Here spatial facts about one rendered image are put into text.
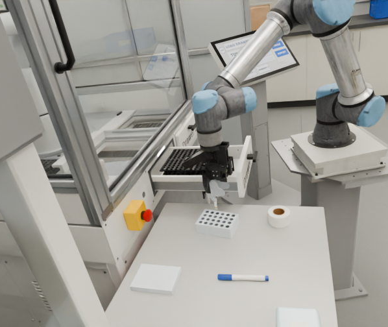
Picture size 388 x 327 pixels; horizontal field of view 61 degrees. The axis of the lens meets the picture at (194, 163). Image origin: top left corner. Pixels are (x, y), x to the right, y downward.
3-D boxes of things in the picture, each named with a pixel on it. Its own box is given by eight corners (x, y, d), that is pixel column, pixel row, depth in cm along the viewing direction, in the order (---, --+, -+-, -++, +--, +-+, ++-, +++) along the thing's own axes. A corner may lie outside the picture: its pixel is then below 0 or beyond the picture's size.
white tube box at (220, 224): (239, 222, 112) (238, 213, 110) (231, 239, 105) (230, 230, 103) (206, 217, 117) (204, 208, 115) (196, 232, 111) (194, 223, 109)
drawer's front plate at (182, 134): (198, 131, 174) (194, 111, 169) (182, 157, 150) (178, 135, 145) (195, 131, 174) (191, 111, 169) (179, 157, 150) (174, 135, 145)
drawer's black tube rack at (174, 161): (227, 161, 135) (225, 147, 132) (218, 185, 121) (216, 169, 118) (176, 162, 142) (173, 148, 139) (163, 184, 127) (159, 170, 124)
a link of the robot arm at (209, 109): (225, 91, 90) (197, 99, 88) (229, 128, 95) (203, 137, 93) (211, 86, 97) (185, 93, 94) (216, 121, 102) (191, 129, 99)
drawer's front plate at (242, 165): (252, 158, 138) (250, 134, 133) (243, 198, 114) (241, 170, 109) (248, 158, 138) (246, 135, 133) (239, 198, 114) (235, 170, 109)
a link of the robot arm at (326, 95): (331, 108, 142) (331, 78, 136) (357, 116, 131) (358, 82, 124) (309, 117, 138) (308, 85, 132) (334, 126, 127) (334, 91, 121)
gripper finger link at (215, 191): (224, 207, 105) (222, 182, 101) (207, 205, 107) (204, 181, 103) (228, 202, 107) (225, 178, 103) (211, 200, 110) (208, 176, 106)
